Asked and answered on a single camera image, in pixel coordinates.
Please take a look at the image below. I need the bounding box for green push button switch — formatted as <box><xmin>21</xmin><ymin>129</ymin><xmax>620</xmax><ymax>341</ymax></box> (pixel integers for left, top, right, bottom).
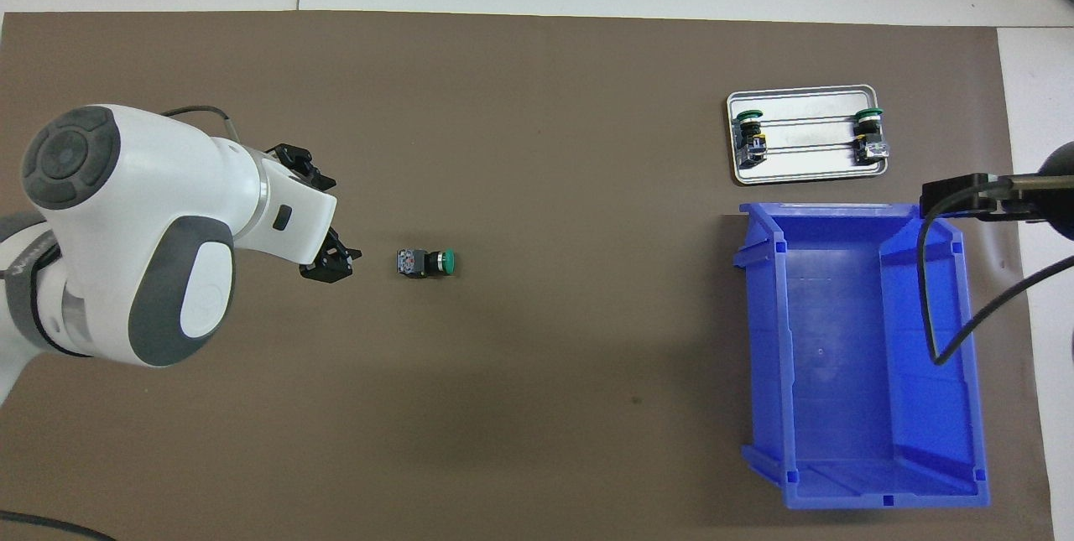
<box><xmin>852</xmin><ymin>107</ymin><xmax>890</xmax><ymax>166</ymax></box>
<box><xmin>396</xmin><ymin>247</ymin><xmax>456</xmax><ymax>278</ymax></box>
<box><xmin>733</xmin><ymin>108</ymin><xmax>769</xmax><ymax>169</ymax></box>

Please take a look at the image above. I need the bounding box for blue plastic storage bin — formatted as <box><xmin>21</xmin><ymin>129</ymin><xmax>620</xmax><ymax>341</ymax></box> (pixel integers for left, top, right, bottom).
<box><xmin>733</xmin><ymin>202</ymin><xmax>991</xmax><ymax>510</ymax></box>

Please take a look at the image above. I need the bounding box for silver metal tray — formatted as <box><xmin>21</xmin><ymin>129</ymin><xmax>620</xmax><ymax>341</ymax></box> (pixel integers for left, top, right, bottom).
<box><xmin>726</xmin><ymin>85</ymin><xmax>890</xmax><ymax>186</ymax></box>

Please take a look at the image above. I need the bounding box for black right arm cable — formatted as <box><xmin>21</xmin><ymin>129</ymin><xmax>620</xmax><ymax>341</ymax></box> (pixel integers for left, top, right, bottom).
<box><xmin>917</xmin><ymin>176</ymin><xmax>1074</xmax><ymax>366</ymax></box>

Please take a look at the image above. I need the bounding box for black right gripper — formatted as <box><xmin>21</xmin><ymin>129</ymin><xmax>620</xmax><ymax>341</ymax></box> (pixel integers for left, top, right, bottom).
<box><xmin>920</xmin><ymin>141</ymin><xmax>1074</xmax><ymax>242</ymax></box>

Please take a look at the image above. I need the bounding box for brown table mat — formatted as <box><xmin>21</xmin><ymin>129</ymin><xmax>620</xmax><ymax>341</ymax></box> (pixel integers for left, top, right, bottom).
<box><xmin>0</xmin><ymin>11</ymin><xmax>1056</xmax><ymax>541</ymax></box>

